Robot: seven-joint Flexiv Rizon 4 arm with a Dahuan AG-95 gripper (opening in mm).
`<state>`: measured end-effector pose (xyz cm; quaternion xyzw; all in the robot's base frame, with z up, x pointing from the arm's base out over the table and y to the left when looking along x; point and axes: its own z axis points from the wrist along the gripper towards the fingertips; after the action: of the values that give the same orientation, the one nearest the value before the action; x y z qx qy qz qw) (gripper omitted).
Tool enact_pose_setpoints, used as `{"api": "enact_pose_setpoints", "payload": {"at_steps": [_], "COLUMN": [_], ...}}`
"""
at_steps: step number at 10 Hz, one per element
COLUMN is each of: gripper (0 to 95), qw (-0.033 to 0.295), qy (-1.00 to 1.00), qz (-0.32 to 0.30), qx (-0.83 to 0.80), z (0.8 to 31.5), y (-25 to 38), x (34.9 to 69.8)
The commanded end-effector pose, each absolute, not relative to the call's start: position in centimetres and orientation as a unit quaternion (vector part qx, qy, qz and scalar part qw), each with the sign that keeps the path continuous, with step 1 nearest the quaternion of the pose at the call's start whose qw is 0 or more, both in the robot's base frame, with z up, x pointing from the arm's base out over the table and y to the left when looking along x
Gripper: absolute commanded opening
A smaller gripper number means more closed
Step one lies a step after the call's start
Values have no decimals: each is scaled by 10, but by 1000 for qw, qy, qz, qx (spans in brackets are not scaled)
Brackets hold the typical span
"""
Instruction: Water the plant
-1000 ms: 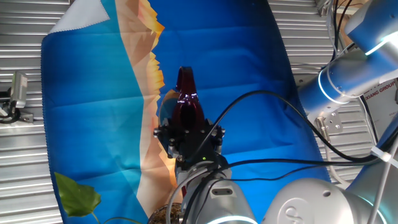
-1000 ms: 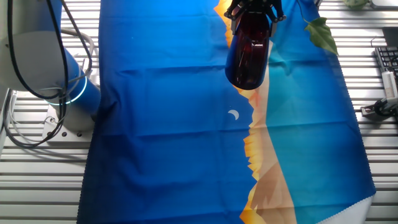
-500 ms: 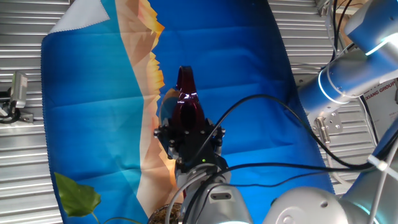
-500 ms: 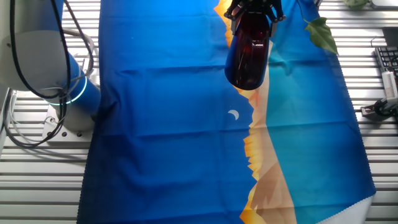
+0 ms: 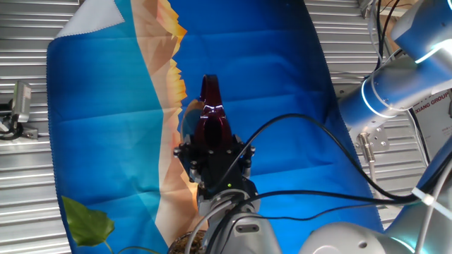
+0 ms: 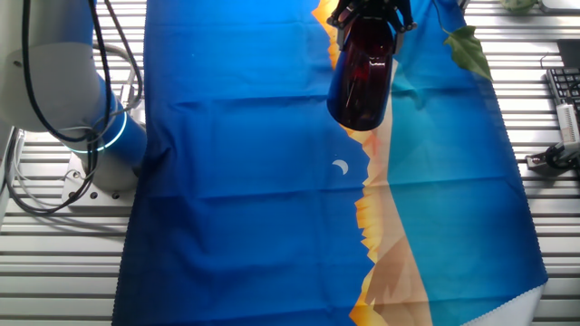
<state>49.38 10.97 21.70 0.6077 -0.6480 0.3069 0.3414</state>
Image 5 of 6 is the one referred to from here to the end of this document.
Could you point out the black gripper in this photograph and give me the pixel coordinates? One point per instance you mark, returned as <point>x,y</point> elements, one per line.
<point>215,166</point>

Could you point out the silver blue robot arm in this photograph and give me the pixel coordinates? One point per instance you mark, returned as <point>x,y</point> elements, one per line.
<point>388,88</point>

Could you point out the round plant pot with soil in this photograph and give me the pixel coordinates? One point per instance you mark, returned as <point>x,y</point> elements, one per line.
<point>180,245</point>

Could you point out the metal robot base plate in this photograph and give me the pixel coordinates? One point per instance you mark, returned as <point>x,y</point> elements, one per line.
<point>381,141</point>

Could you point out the small green leaf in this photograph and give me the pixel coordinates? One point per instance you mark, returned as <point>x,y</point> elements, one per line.
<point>88,225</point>

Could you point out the dark red translucent watering can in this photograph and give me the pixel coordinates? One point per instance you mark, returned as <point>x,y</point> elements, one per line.
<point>212,120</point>

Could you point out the silver camera on stand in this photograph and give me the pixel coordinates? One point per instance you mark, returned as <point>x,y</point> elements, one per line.
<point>22,102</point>

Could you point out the blue landscape print cloth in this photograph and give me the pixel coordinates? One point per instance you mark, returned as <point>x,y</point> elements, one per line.
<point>106,106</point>

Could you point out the white printed sign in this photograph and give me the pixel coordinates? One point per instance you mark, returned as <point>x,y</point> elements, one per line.
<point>436,127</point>

